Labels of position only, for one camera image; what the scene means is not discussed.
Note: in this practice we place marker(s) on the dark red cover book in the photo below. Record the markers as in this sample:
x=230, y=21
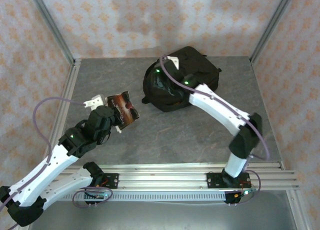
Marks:
x=125, y=108

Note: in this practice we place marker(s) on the black fabric backpack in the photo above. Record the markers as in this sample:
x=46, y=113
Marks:
x=202, y=65

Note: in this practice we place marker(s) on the aluminium frame post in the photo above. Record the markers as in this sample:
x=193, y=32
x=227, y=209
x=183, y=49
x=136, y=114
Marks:
x=272, y=25
x=51, y=25

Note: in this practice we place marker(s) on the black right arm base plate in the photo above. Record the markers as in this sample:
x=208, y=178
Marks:
x=212, y=180

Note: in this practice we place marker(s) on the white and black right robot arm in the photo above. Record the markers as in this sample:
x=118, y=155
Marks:
x=220, y=107

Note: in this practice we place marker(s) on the aluminium mounting rail beam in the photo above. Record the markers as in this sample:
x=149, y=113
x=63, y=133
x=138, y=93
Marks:
x=162, y=180

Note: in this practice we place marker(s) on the aluminium side rail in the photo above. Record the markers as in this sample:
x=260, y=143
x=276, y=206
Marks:
x=64, y=90

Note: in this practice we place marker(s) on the grey metal shelf panel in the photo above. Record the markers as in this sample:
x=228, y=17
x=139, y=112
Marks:
x=162, y=217

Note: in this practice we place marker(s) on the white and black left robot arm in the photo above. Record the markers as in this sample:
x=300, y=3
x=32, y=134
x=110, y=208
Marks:
x=50, y=170

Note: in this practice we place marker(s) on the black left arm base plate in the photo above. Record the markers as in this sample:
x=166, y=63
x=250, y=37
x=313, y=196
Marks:
x=113, y=181

